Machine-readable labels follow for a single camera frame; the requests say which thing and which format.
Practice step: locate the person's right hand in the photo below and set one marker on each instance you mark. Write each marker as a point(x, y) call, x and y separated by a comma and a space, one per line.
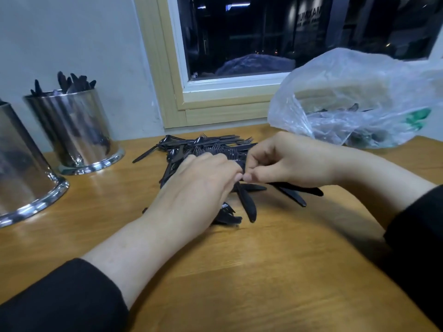
point(297, 159)

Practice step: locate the person's left hand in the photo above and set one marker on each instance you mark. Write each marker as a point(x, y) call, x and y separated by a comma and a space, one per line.
point(194, 193)

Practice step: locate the pile of black plastic cutlery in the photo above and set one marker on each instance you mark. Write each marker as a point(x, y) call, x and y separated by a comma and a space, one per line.
point(180, 148)

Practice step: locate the bunch of black knives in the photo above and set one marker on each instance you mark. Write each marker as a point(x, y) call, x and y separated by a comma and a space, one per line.
point(66, 85)

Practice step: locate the person's right forearm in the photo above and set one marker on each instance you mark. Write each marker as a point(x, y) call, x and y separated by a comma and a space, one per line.
point(408, 217)

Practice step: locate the person's left forearm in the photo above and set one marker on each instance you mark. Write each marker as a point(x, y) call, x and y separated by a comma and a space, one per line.
point(76, 287)

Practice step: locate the clear plastic bag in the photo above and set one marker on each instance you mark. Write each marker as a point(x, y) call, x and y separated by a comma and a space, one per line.
point(353, 93)

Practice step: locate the dark parked car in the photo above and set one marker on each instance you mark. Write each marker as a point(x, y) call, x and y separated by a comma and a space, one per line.
point(256, 65)

